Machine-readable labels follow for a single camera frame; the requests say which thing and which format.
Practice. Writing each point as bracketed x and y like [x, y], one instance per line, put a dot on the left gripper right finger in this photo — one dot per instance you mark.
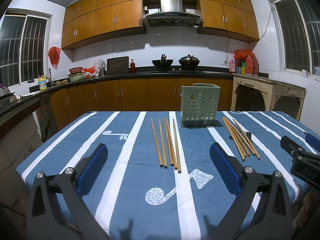
[261, 209]

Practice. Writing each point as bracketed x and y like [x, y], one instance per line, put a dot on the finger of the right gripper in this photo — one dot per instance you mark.
[312, 141]
[290, 146]

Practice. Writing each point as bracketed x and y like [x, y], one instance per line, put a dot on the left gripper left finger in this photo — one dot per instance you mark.
[56, 209]

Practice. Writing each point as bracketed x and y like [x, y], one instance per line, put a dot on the orange lower kitchen cabinets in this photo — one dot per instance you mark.
[136, 94]

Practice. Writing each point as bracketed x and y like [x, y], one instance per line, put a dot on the old cream side table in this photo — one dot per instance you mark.
[253, 93]

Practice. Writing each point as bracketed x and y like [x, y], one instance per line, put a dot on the red oil bottles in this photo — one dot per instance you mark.
[252, 66]

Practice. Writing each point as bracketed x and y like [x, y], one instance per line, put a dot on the pink bottle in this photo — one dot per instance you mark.
[232, 67]

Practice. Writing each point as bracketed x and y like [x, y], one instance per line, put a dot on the green perforated utensil holder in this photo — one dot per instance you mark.
[199, 104]

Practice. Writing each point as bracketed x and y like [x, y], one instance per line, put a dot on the red bag on counter corner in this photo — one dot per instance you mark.
[243, 54]

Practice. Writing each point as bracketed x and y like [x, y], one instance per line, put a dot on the blue striped tablecloth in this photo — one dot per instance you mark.
[134, 198]

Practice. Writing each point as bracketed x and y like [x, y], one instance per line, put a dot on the right barred window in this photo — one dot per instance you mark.
[299, 35]

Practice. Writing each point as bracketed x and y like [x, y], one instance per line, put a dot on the barred window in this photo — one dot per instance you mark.
[299, 35]
[22, 48]

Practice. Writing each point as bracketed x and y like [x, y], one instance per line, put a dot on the yellow detergent bottle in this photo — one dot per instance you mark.
[42, 82]

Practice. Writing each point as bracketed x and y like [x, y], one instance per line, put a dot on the black lidded wok right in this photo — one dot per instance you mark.
[189, 63]

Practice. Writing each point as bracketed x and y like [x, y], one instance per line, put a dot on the green enamel basin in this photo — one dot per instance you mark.
[75, 77]

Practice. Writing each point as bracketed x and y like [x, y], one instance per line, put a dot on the black gas stove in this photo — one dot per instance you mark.
[176, 71]

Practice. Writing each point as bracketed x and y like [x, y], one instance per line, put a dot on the sink faucet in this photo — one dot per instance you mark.
[50, 77]

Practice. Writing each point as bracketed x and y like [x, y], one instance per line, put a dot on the red basin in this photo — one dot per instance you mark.
[76, 70]

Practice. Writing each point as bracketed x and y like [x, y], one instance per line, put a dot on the red bag near basins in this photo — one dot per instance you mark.
[88, 71]

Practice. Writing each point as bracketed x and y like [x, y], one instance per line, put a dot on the black wok left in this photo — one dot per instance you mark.
[162, 65]

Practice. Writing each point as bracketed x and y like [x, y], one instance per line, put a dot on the clear plastic bag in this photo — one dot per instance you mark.
[99, 64]

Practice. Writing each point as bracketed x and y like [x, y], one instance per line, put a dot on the dark wooden cutting board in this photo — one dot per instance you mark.
[118, 65]

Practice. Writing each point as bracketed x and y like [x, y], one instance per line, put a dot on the red sauce bottle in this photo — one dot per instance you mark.
[132, 66]

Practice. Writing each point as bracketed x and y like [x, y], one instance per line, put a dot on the left barred window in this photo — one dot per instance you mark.
[22, 48]

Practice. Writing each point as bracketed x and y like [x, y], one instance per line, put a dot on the steel range hood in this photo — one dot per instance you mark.
[171, 13]

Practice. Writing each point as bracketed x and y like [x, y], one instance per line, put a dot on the red plastic bag on wall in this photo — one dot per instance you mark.
[54, 56]

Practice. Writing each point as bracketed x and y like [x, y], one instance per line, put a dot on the orange upper wall cabinets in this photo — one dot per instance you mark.
[90, 21]

